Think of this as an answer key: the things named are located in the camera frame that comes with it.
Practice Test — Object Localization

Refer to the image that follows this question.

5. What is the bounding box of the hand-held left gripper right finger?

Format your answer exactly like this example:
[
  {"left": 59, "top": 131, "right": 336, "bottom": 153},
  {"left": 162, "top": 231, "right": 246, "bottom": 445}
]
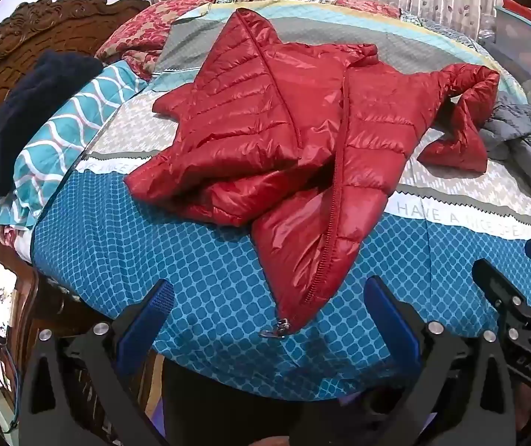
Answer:
[{"left": 289, "top": 275, "right": 520, "bottom": 446}]

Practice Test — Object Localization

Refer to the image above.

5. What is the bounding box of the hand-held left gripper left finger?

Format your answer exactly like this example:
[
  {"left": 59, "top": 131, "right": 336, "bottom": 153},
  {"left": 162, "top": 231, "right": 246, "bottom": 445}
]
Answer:
[{"left": 18, "top": 280, "right": 176, "bottom": 446}]

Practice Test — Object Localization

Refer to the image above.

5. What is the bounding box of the red puffer jacket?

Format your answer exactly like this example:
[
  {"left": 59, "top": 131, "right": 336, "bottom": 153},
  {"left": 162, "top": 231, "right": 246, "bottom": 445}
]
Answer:
[{"left": 123, "top": 8, "right": 501, "bottom": 339}]

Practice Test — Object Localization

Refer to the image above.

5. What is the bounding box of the blue patterned bed quilt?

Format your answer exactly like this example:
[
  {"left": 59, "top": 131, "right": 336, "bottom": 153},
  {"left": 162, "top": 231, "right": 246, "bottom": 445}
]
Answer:
[{"left": 30, "top": 0, "right": 531, "bottom": 401}]

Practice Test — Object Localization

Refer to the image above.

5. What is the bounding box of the wooden nightstand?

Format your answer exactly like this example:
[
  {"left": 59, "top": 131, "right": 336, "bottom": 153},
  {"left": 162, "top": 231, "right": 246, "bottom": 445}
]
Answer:
[{"left": 0, "top": 237, "right": 39, "bottom": 433}]

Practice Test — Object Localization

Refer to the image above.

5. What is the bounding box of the teal wave-pattern pillow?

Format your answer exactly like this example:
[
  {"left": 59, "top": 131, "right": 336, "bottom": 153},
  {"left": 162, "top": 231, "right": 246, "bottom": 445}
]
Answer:
[{"left": 0, "top": 62, "right": 151, "bottom": 243}]

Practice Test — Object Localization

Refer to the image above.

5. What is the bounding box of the clear plastic storage box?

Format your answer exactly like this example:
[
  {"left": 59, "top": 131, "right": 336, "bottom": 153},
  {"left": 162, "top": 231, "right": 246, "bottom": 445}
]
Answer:
[{"left": 477, "top": 0, "right": 531, "bottom": 99}]

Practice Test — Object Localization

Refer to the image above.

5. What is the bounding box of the dark navy fuzzy cloth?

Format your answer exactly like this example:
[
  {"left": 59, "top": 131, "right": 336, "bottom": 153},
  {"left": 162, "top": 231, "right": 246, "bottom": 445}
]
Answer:
[{"left": 0, "top": 51, "right": 118, "bottom": 197}]

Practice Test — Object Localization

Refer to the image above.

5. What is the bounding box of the carved wooden headboard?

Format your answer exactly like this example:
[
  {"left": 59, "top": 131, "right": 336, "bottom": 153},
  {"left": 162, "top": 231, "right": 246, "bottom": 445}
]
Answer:
[{"left": 0, "top": 0, "right": 151, "bottom": 261}]

